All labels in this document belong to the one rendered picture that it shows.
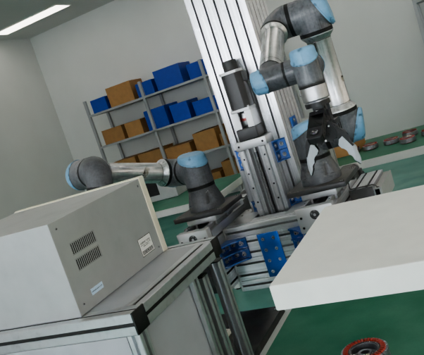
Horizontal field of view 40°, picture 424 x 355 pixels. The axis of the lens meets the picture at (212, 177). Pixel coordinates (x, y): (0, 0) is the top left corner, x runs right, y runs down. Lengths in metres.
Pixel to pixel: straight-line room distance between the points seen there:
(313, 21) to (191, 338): 1.17
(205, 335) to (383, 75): 6.90
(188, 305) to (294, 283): 0.64
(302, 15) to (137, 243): 1.02
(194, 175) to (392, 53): 5.95
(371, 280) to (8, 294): 0.85
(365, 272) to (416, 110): 7.42
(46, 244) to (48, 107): 8.84
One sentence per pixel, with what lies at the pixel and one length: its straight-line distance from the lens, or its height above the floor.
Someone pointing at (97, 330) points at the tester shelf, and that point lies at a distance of 1.21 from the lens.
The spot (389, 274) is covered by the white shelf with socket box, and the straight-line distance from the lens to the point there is 0.72.
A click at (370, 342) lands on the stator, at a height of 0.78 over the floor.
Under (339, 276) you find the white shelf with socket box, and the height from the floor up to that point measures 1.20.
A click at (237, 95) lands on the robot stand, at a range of 2.31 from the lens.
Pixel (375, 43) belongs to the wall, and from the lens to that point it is 8.07.
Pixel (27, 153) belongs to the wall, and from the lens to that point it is 9.36.
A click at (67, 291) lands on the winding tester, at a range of 1.24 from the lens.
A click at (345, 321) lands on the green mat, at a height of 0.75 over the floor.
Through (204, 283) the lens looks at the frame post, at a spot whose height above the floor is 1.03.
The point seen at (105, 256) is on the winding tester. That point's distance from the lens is 1.33.
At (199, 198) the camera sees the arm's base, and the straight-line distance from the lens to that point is 2.34.
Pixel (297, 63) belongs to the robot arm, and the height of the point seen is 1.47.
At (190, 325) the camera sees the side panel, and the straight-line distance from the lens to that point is 1.35.
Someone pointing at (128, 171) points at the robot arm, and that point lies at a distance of 2.33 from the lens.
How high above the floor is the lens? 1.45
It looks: 7 degrees down
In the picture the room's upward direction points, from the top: 18 degrees counter-clockwise
